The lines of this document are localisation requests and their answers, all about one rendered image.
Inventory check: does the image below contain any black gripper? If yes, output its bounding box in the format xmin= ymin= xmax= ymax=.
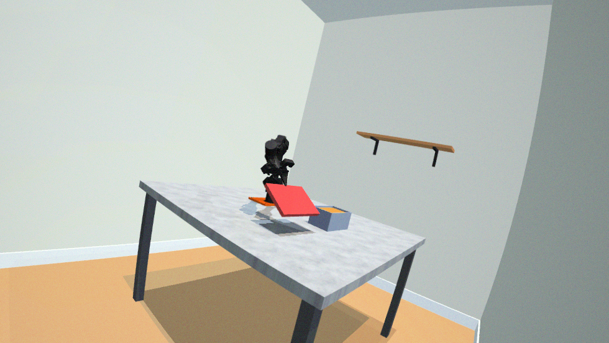
xmin=262 ymin=158 xmax=295 ymax=186

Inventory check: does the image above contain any red panel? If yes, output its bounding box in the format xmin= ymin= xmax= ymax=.
xmin=264 ymin=183 xmax=319 ymax=217

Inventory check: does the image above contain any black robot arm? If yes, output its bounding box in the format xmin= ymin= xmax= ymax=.
xmin=260 ymin=135 xmax=289 ymax=204

